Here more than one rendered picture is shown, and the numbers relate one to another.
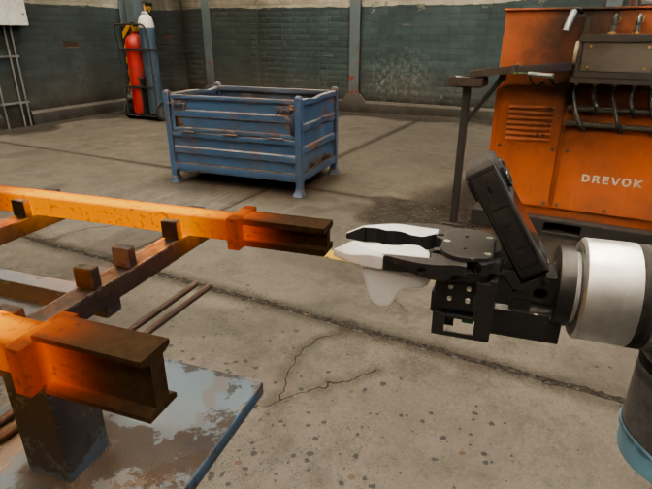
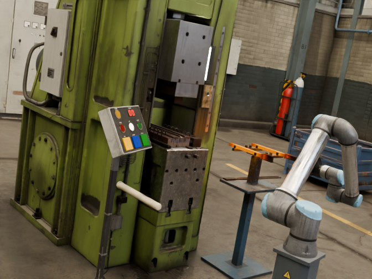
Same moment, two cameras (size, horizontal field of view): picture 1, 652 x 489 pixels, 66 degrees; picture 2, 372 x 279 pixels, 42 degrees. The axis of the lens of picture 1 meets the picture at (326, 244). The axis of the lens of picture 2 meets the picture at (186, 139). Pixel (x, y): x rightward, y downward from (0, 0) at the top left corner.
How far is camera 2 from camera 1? 3.13 m
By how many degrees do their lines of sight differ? 31
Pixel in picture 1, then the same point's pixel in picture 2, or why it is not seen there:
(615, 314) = (323, 172)
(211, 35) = (340, 95)
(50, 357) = (264, 156)
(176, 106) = (296, 135)
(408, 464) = (325, 266)
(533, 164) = not seen: outside the picture
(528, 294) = (317, 170)
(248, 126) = (330, 154)
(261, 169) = not seen: hidden behind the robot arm
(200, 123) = not seen: hidden behind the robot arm
